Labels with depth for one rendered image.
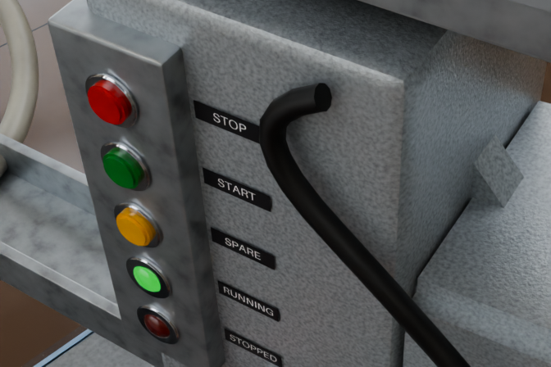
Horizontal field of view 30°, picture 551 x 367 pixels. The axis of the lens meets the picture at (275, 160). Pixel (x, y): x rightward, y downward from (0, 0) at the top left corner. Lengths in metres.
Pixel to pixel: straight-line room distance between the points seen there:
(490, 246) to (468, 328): 0.05
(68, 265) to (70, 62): 0.47
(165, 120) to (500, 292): 0.21
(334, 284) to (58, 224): 0.52
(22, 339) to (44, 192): 1.33
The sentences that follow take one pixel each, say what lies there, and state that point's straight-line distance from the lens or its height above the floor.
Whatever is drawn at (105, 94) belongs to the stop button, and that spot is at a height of 1.51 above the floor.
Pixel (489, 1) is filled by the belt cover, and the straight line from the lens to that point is 0.42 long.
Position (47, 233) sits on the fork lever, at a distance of 1.06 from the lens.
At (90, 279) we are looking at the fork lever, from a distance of 1.01.
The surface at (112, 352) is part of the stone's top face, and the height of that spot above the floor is 0.85.
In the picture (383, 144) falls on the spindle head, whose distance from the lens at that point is 0.49.
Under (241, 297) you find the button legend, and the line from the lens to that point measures 0.66.
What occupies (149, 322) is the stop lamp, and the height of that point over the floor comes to 1.30.
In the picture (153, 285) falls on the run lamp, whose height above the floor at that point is 1.35.
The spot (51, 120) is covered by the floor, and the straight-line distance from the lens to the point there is 2.90.
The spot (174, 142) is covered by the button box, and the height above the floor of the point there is 1.49.
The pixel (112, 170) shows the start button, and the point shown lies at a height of 1.45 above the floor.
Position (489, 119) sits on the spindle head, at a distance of 0.61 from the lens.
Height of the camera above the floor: 1.87
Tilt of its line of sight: 44 degrees down
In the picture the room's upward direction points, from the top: 4 degrees counter-clockwise
